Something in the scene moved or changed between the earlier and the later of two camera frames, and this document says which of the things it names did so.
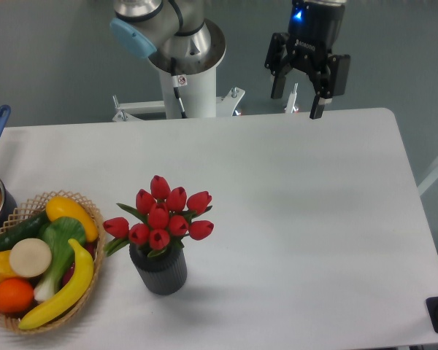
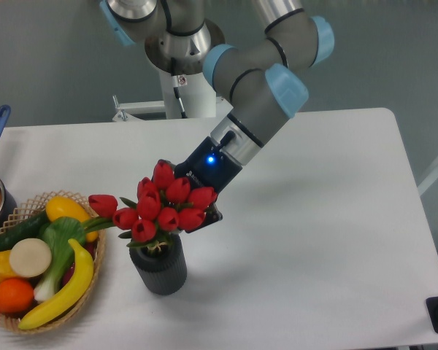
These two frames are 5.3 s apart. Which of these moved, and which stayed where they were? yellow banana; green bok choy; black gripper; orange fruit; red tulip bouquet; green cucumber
Moved: red tulip bouquet; black gripper
Stayed: green bok choy; orange fruit; yellow banana; green cucumber
